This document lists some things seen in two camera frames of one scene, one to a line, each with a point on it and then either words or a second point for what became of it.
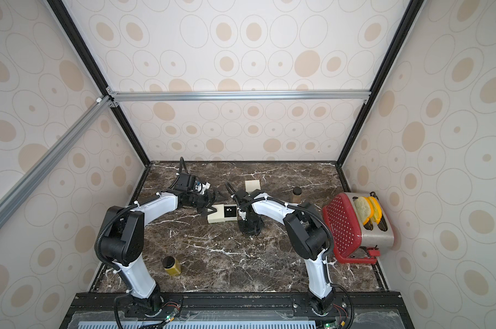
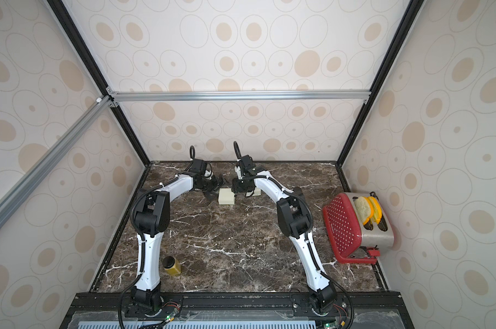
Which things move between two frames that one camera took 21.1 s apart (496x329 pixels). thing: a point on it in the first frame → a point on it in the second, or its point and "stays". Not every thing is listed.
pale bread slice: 364,208 stays
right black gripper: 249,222 → 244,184
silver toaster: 375,227 stays
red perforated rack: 344,232 stays
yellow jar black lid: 172,266 stays
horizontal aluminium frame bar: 238,94 stays
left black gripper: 208,201 → 215,186
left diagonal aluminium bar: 4,208 stays
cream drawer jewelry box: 225,212 → 226,197
